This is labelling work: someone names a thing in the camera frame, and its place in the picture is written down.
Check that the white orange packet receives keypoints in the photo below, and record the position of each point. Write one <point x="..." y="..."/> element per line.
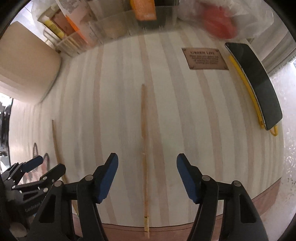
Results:
<point x="79" y="15"/>

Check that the clear plastic organizer tray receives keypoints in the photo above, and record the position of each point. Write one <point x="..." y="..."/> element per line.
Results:
<point x="112" y="20"/>

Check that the striped cat placemat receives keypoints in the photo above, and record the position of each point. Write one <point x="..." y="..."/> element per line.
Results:
<point x="197" y="105"/>

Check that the beige utensil holder cup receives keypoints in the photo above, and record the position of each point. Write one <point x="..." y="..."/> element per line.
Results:
<point x="29" y="66"/>

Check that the black smartphone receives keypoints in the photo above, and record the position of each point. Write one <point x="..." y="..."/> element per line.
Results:
<point x="259" y="81"/>

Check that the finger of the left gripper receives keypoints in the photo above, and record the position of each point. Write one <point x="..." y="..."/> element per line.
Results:
<point x="53" y="175"/>
<point x="31" y="164"/>

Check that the light wooden chopstick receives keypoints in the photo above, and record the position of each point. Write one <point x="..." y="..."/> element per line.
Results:
<point x="144" y="160"/>

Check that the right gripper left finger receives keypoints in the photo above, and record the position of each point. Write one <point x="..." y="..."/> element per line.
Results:
<point x="91" y="191"/>

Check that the yellow pencil under phone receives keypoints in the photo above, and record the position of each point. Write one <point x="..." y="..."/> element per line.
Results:
<point x="249" y="89"/>

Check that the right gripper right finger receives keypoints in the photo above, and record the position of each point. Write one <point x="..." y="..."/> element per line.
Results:
<point x="203" y="191"/>

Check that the red item in plastic bag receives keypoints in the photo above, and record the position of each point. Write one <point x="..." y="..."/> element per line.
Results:
<point x="218" y="22"/>

